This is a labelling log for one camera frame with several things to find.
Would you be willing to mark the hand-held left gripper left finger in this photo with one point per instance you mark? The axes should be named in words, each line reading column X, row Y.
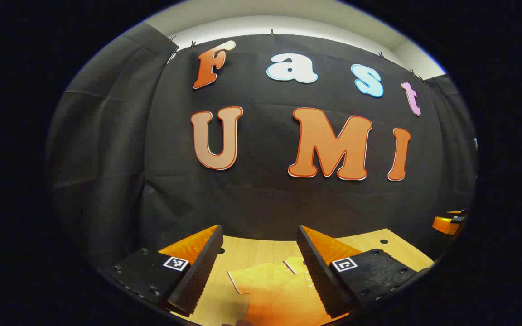
column 202, row 267

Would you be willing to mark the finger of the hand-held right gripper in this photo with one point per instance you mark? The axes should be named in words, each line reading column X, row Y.
column 458, row 212
column 446, row 225

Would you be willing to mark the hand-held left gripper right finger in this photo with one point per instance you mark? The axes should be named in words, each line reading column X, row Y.
column 317, row 271

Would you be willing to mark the orange T-shirt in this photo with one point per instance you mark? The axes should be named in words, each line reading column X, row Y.
column 279, row 290

